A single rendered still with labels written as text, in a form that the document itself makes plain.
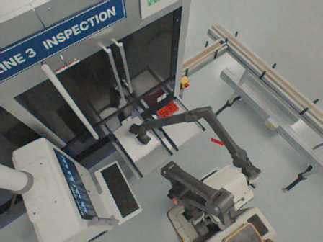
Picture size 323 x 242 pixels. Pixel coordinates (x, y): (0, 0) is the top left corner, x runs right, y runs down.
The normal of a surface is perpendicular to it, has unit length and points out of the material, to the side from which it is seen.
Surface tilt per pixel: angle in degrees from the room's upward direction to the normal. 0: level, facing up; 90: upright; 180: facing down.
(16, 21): 90
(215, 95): 0
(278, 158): 0
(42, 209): 0
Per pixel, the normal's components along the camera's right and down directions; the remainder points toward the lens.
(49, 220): 0.00, -0.41
